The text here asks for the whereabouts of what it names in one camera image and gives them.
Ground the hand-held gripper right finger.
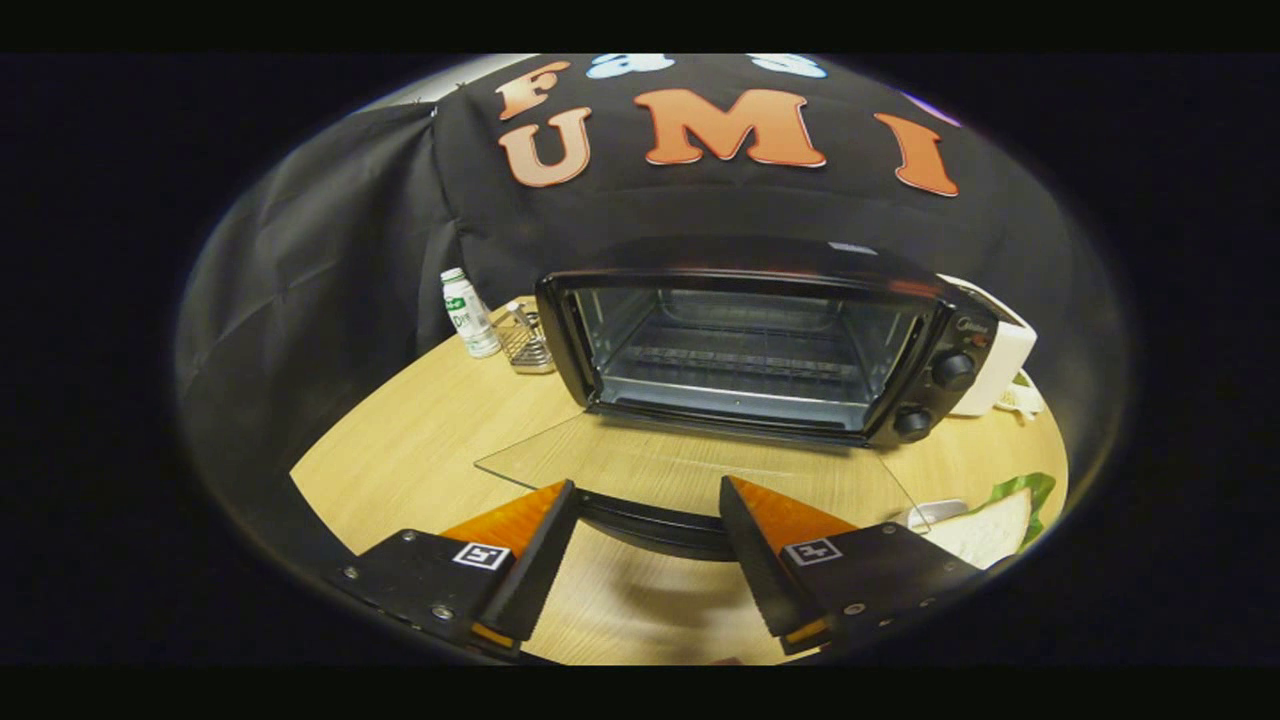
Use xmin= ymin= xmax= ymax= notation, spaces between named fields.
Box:
xmin=718 ymin=475 xmax=983 ymax=658

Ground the white rectangular dish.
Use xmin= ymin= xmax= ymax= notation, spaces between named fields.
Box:
xmin=888 ymin=498 xmax=971 ymax=533

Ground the metal wire holder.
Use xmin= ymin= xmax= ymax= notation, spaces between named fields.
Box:
xmin=492 ymin=298 xmax=557 ymax=376

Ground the black toaster oven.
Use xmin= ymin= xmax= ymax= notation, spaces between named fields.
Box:
xmin=473 ymin=235 xmax=1001 ymax=563

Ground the black backdrop cloth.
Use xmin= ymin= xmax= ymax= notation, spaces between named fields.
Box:
xmin=175 ymin=53 xmax=1131 ymax=561

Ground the white toaster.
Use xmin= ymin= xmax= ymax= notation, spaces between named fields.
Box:
xmin=935 ymin=272 xmax=1038 ymax=418

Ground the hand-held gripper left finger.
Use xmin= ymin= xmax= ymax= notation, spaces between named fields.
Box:
xmin=330 ymin=479 xmax=582 ymax=661

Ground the white bottle green label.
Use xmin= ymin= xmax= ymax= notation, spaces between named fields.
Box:
xmin=440 ymin=267 xmax=503 ymax=359

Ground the lettuce sandwich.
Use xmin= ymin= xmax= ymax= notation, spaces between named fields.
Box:
xmin=920 ymin=472 xmax=1058 ymax=571

